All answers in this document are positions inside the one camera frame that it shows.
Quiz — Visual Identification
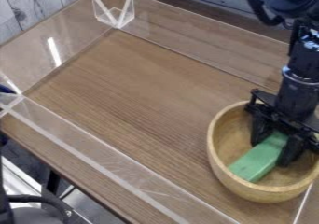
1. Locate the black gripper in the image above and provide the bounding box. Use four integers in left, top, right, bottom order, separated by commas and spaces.
246, 66, 319, 167

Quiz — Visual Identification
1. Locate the green rectangular block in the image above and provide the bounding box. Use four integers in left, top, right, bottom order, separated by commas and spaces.
229, 132, 289, 183

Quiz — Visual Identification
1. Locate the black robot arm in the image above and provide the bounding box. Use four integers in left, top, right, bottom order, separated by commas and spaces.
246, 0, 319, 167

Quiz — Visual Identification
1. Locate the brown wooden bowl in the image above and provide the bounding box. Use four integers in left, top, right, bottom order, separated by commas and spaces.
208, 101, 319, 203

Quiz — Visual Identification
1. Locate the clear acrylic table fence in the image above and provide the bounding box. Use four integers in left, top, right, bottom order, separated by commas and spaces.
0, 0, 319, 224

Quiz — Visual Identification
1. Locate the black metal table leg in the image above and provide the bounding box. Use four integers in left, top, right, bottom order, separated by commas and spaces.
47, 171, 62, 195

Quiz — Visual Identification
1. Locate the clear acrylic corner bracket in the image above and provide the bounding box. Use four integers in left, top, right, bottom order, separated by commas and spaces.
91, 0, 135, 29

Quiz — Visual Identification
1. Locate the black cable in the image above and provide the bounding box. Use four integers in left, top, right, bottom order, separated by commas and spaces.
6, 194, 70, 224

